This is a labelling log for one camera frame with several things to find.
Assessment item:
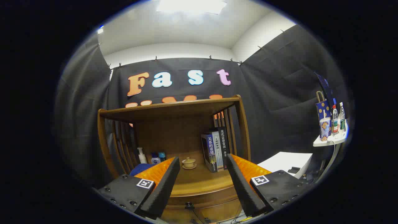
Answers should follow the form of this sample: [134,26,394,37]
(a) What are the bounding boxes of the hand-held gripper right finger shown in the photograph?
[224,153,313,218]

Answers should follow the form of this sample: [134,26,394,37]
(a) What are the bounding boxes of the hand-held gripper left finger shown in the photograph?
[93,156,181,220]

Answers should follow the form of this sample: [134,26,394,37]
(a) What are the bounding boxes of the wooden drawer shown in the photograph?
[166,187,242,215]

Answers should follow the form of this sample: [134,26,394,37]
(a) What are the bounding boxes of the wooden countertop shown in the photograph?
[137,154,249,197]

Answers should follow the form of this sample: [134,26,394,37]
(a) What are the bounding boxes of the wooden cabinet with shelf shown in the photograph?
[97,95,252,224]

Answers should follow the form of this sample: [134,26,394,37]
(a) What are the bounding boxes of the blue folded towel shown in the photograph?
[130,163,156,177]

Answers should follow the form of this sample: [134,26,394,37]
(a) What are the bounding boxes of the beige lidded teacup with saucer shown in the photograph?
[182,157,197,170]

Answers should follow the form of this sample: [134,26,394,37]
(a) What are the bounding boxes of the white pump bottle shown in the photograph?
[137,147,148,164]

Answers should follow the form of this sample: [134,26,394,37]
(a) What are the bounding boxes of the pale blue book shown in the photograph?
[211,131,224,171]

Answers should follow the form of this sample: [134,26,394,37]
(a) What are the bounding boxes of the black book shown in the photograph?
[218,127,231,170]

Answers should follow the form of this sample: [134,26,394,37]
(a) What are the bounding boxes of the white box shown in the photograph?
[257,152,313,179]

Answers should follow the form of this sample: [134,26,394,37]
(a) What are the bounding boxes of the dark equipment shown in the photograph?
[300,162,324,184]

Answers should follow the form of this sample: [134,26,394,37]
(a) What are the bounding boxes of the white side shelf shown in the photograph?
[313,123,349,181]

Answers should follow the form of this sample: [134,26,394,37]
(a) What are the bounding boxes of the black backdrop cloth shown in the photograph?
[54,24,352,190]

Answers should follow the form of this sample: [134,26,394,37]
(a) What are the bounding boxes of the patterned paper cup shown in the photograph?
[320,110,331,142]

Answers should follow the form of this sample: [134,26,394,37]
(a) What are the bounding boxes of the blue dotted gift bag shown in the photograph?
[314,72,338,136]

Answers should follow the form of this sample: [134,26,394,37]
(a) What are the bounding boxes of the water bottle with green label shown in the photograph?
[338,102,346,133]

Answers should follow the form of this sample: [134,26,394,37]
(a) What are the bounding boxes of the floor cables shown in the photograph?
[230,212,253,223]

